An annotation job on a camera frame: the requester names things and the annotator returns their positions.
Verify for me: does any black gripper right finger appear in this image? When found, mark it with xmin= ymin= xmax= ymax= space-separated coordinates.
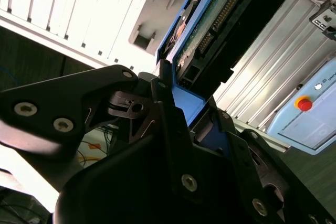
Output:
xmin=213 ymin=98 xmax=336 ymax=224

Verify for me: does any hard disk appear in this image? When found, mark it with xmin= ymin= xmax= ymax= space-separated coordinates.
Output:
xmin=154 ymin=0 xmax=313 ymax=157

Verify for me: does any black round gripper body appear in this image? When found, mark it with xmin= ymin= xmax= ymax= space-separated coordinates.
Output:
xmin=52 ymin=134 xmax=250 ymax=224

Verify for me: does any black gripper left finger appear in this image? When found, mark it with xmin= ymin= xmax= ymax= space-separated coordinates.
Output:
xmin=0 ymin=59 xmax=207 ymax=206

